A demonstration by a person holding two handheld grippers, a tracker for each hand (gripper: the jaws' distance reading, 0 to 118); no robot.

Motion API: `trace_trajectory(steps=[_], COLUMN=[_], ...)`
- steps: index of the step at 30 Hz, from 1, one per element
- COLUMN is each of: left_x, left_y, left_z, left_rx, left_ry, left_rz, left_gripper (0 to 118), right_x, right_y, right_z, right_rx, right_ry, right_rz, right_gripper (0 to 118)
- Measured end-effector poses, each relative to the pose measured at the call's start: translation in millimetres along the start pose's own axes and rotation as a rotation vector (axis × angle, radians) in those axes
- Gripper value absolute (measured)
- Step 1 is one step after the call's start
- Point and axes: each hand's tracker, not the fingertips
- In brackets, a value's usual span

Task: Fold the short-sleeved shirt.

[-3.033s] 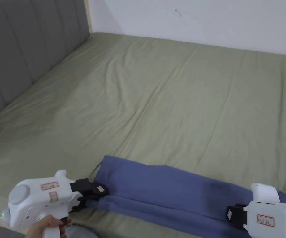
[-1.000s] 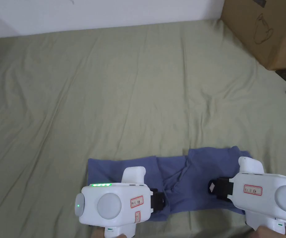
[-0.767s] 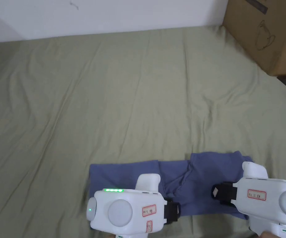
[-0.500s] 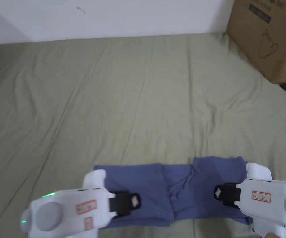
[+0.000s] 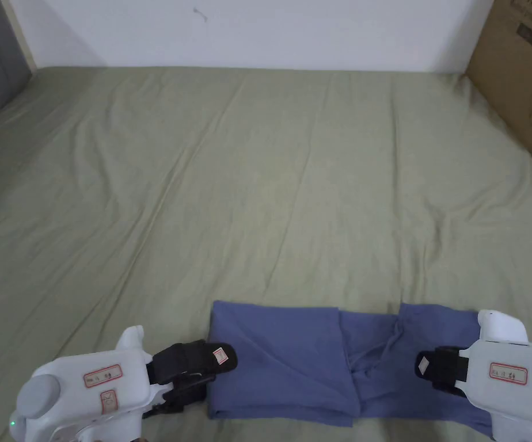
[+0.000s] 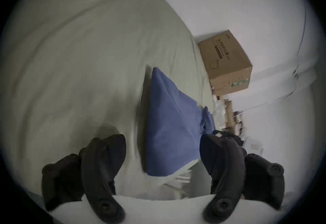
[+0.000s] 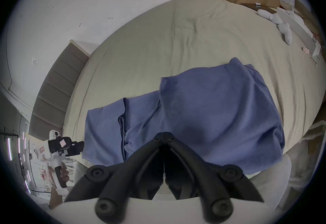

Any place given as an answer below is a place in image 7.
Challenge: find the person's left hand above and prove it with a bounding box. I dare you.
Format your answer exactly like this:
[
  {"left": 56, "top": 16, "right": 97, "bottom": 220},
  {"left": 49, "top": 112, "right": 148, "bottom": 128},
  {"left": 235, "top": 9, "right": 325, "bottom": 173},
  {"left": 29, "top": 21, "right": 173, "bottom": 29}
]
[{"left": 61, "top": 163, "right": 71, "bottom": 183}]

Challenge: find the grey padded headboard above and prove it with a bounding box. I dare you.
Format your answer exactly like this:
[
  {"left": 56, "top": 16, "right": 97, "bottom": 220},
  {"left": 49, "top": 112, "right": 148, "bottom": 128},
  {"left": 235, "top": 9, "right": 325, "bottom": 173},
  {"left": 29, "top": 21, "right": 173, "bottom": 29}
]
[{"left": 28, "top": 39, "right": 90, "bottom": 140}]

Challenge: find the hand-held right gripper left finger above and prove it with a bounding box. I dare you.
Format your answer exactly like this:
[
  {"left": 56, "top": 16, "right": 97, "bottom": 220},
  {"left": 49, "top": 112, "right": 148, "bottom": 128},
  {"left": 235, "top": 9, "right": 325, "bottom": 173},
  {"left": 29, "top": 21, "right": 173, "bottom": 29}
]
[{"left": 64, "top": 132, "right": 165, "bottom": 224}]

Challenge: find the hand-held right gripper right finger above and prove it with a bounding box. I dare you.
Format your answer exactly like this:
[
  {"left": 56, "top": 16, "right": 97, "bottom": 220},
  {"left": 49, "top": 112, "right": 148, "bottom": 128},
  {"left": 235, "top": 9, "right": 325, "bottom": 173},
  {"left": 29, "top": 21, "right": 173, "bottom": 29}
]
[{"left": 165, "top": 132, "right": 264, "bottom": 224}]

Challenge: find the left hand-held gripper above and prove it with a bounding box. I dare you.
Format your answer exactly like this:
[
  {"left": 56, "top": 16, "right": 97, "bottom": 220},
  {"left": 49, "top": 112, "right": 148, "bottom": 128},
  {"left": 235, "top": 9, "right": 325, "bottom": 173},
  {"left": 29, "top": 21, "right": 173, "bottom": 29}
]
[{"left": 33, "top": 129, "right": 85, "bottom": 196}]

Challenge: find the blue shirt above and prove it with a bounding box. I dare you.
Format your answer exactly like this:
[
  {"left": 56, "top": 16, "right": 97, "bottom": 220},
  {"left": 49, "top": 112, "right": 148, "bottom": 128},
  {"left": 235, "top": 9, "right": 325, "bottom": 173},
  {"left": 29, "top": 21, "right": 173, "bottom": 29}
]
[{"left": 82, "top": 58, "right": 285, "bottom": 175}]

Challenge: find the bed with beige sheet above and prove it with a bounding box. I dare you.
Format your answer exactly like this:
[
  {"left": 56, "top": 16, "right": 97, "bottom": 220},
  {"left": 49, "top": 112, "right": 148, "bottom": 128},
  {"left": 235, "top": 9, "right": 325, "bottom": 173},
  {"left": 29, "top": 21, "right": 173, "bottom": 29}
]
[{"left": 62, "top": 0, "right": 326, "bottom": 212}]

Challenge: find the long white flat box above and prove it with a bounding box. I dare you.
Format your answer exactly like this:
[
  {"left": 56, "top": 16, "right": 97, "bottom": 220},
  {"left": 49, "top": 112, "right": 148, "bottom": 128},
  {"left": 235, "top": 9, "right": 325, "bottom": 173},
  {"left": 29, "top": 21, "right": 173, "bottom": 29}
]
[{"left": 276, "top": 6, "right": 323, "bottom": 57}]

